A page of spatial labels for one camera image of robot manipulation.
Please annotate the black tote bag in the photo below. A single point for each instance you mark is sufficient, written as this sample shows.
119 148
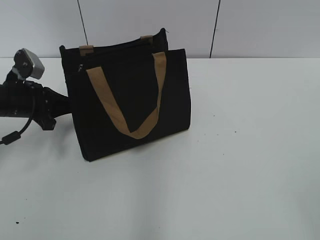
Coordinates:
127 94

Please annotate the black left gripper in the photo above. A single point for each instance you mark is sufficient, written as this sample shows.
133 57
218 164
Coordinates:
28 99

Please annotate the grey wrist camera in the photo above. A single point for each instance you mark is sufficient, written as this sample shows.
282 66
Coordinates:
27 64

